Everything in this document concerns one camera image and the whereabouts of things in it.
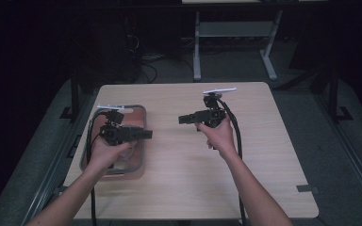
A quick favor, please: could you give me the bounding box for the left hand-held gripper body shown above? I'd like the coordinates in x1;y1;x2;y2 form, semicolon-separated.
96;104;138;147

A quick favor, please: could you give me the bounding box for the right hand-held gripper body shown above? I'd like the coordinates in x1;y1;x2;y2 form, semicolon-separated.
195;87;238;129

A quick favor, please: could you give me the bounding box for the pink basket with grey rim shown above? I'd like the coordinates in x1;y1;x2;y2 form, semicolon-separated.
79;104;148;181

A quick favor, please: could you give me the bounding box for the person's right hand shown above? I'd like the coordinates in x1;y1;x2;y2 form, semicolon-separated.
195;116;239;160

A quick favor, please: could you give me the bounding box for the person's left hand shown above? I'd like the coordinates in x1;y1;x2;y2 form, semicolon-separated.
86;136;138;177

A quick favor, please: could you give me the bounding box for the black metal stand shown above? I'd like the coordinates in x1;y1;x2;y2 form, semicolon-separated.
59;70;80;121
326;62;354;123

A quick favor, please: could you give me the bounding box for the white metal desk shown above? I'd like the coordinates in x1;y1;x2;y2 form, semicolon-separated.
181;0;329;82

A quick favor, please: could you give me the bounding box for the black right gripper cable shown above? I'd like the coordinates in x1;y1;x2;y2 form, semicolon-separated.
216;97;248;226

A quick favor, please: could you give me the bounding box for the bundle of floor cables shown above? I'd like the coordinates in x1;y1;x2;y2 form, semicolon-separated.
136;53;161;84

